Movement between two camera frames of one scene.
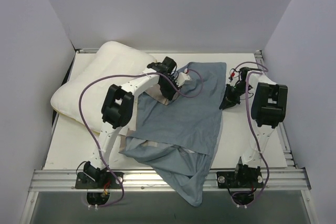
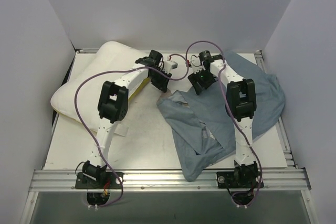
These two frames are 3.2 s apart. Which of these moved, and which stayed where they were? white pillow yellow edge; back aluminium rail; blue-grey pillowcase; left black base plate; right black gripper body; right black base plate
Moved: right black gripper body; blue-grey pillowcase
Stayed: left black base plate; right black base plate; white pillow yellow edge; back aluminium rail
